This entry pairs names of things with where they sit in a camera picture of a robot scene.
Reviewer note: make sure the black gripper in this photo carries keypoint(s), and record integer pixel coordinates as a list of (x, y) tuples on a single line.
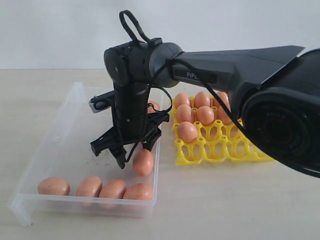
[(126, 132)]

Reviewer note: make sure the brown egg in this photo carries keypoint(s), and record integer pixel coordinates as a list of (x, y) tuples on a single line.
[(187, 132), (90, 187), (54, 186), (205, 115), (139, 191), (143, 162), (222, 115), (114, 189), (185, 113), (153, 107)]

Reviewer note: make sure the brown egg packed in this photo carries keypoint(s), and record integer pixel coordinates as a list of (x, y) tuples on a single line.
[(202, 98), (182, 99), (224, 97)]

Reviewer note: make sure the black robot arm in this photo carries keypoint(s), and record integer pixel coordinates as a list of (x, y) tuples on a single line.
[(273, 93)]

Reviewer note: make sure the clear plastic bin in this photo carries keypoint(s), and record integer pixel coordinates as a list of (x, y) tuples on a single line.
[(65, 152)]

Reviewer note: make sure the yellow plastic egg tray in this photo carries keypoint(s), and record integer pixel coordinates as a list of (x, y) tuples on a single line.
[(215, 144)]

